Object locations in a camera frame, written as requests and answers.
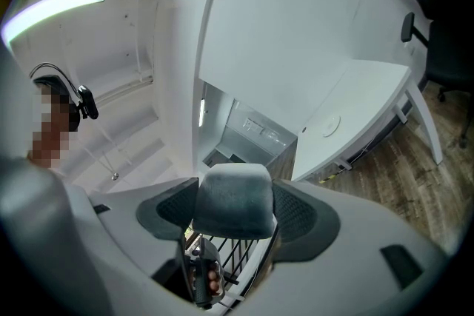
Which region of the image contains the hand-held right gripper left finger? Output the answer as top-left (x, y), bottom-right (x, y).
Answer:
top-left (136, 177), bottom-right (200, 242)

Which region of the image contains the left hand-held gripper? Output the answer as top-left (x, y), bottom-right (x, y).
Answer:
top-left (188, 238), bottom-right (225, 310)

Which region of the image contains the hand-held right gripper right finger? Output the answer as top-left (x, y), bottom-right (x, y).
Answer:
top-left (271, 179), bottom-right (341, 264)

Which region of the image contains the person's left hand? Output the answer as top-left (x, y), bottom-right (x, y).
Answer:
top-left (206, 260), bottom-right (223, 295)

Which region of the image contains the white table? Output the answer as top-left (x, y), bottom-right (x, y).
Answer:
top-left (290, 58), bottom-right (444, 183)

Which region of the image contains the person's head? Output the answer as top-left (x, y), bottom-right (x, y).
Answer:
top-left (27, 84), bottom-right (81, 171)

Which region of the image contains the black office chair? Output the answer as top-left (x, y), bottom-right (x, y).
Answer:
top-left (350, 0), bottom-right (474, 149)

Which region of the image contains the long ceiling light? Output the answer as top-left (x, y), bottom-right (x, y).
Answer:
top-left (0, 0), bottom-right (108, 46)

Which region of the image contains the black head-mounted camera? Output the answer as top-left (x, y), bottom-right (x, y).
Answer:
top-left (29, 62), bottom-right (100, 132)

